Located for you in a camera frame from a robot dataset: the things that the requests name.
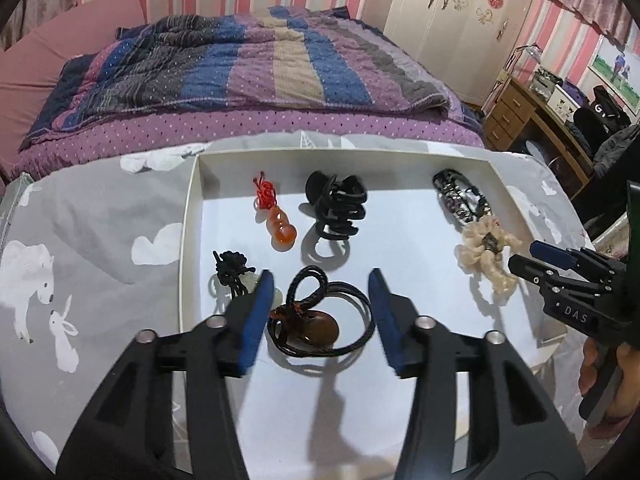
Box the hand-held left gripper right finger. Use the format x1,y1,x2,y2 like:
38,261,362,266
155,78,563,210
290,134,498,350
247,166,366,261
369,268,587,480

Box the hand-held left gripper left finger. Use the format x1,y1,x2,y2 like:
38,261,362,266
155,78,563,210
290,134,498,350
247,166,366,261
55,269,276,480

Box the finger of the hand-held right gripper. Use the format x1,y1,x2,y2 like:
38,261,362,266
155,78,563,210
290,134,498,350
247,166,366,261
507,254,558,292
529,240,583,272

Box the cream scrunchie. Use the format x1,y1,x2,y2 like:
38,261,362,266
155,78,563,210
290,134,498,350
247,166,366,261
455,217,518,297

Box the brown pendant black cord necklace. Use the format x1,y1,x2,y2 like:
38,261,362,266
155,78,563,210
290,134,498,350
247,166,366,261
267,266,377,359

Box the white jade pendant black cord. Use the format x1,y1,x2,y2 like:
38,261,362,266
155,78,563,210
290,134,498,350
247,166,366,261
212,250,283,307

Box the red gourd pendant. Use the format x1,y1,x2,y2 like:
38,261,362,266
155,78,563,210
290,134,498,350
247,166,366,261
251,171,298,252

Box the white tray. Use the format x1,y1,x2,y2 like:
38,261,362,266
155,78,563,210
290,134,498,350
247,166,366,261
177,146,568,480

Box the person's right hand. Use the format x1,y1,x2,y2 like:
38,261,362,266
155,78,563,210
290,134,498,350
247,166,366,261
579,337,640,433

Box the dark clothes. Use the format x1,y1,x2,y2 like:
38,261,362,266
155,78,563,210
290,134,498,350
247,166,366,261
590,125,640,261

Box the black hair claw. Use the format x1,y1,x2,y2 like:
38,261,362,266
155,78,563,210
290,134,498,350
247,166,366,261
300,170,368,242

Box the wooden desk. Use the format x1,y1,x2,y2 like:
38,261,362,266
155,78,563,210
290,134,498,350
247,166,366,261
482,77,601,201

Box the white box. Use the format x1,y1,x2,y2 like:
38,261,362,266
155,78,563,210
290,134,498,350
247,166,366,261
547,82,586,122

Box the black bag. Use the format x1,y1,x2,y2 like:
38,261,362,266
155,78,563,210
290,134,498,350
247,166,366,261
572,85,633,137

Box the desk lamp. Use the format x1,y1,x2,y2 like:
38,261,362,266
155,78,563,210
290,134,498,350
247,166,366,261
505,45,544,82

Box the purple dotted bed sheet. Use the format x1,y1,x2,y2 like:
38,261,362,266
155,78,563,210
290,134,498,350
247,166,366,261
15,95,486,181

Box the cream wardrobe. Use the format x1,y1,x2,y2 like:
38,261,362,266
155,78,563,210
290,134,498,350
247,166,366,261
382,0,543,103

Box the striped dotted quilt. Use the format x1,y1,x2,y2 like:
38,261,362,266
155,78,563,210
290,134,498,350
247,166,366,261
20,4,451,153

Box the pink headboard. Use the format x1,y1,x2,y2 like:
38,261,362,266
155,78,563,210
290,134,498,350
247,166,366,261
0,0,146,161

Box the wall picture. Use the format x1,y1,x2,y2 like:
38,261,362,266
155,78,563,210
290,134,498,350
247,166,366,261
587,35,640,113

